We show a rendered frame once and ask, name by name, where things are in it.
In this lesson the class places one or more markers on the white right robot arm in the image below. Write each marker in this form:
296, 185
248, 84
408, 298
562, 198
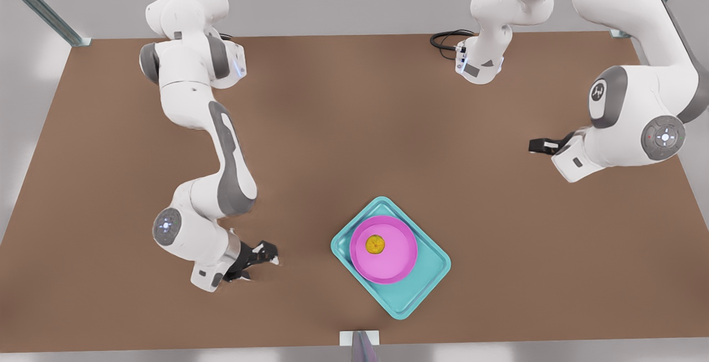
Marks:
188, 96

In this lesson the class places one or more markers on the teal rectangular tray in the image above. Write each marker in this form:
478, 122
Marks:
412, 287

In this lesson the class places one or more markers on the pink round plate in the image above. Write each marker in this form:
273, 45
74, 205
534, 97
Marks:
390, 259

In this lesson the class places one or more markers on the orange fruit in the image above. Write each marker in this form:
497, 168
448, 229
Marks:
375, 244

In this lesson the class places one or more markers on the silver post foot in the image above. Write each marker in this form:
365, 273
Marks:
619, 34
83, 41

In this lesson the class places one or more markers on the white post foot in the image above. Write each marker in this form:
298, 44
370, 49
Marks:
346, 338

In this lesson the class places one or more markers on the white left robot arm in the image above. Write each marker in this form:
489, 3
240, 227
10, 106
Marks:
637, 74

